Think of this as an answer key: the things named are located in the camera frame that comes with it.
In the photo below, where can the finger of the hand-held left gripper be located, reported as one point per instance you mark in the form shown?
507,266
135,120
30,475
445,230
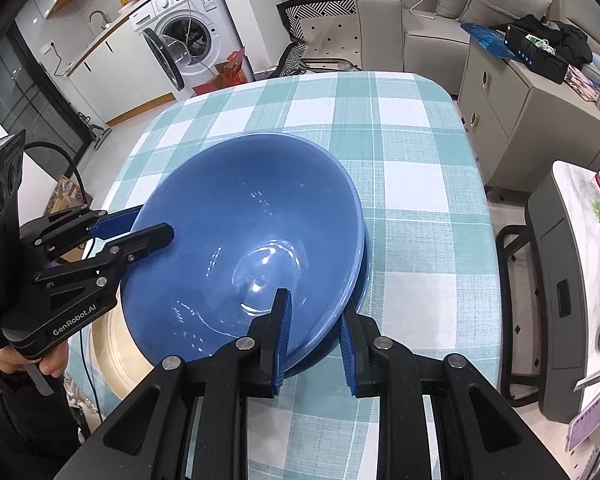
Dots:
117,220
145,240

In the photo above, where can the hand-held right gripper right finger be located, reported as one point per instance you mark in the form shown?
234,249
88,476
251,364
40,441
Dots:
347,355

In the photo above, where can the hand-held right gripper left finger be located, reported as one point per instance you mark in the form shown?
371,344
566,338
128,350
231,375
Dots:
282,345

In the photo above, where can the blue bowl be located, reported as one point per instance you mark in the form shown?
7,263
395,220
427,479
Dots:
240,220
315,357

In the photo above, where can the beige plate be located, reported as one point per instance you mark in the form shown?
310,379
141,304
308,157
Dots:
112,355

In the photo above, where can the person's left forearm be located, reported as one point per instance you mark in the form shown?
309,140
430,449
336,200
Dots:
25,420

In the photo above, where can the person's left hand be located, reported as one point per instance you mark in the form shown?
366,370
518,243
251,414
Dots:
5,360

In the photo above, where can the white kitchen counter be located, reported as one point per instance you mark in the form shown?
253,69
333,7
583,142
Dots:
125,75

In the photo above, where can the dark glass door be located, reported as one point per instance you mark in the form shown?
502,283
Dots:
30,95

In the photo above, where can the red gift boxes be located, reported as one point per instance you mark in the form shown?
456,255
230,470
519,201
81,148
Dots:
230,72

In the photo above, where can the metal faucet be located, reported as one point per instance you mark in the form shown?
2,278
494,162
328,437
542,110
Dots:
104,17

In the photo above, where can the white washing machine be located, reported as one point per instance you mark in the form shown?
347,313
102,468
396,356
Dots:
200,5

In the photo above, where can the purple card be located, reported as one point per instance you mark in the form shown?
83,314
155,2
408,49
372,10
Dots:
590,417

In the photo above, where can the white marble table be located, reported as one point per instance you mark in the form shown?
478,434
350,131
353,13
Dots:
580,220

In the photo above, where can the cream dotted cushion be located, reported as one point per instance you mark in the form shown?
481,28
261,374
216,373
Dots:
330,40

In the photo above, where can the beige cabinet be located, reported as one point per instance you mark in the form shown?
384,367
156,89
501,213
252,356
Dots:
510,125

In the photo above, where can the black white striped cushion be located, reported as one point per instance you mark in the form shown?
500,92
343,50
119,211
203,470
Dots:
320,12

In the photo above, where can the beige sofa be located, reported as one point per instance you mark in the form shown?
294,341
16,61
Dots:
380,25

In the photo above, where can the blue plastic bag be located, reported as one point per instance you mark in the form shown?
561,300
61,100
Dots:
485,40

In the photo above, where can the long black box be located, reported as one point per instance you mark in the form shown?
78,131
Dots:
535,55

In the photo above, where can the black jacket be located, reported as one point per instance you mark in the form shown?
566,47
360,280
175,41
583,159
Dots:
565,35

